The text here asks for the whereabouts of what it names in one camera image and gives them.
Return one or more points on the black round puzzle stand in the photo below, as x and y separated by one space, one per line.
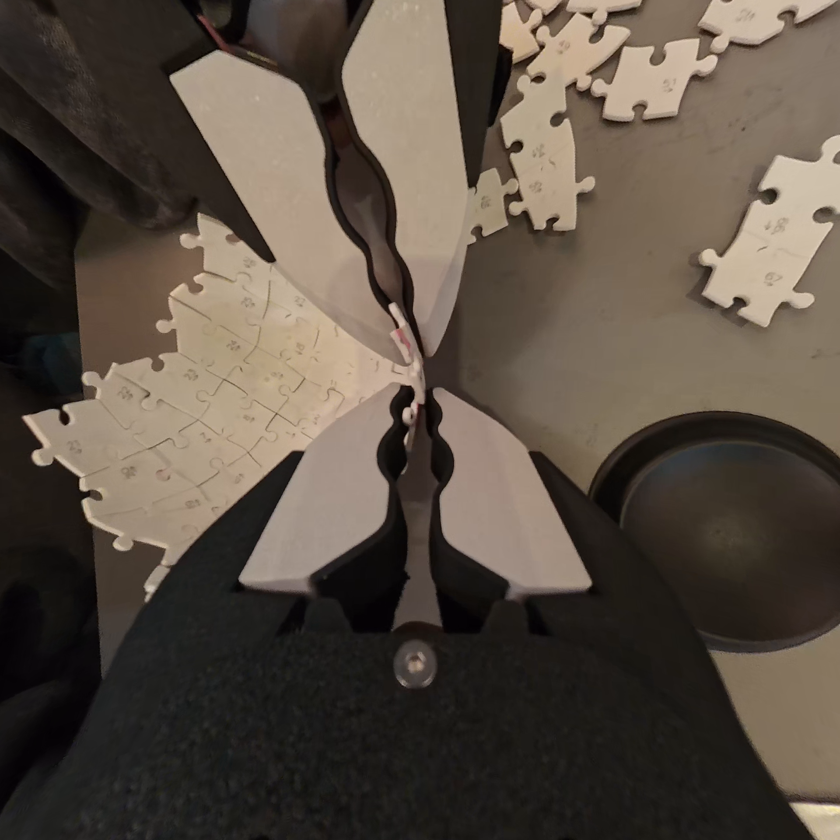
728 531

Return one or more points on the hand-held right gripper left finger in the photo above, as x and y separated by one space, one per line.
328 518

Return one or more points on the partly built colourful puzzle ball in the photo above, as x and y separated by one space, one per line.
216 407

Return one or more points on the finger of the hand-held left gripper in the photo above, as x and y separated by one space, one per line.
413 118
262 151

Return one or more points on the group of white puzzle pieces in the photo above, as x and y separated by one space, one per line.
544 144

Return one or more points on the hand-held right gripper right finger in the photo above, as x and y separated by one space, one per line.
512 518

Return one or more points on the person's left forearm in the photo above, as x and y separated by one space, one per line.
98 118

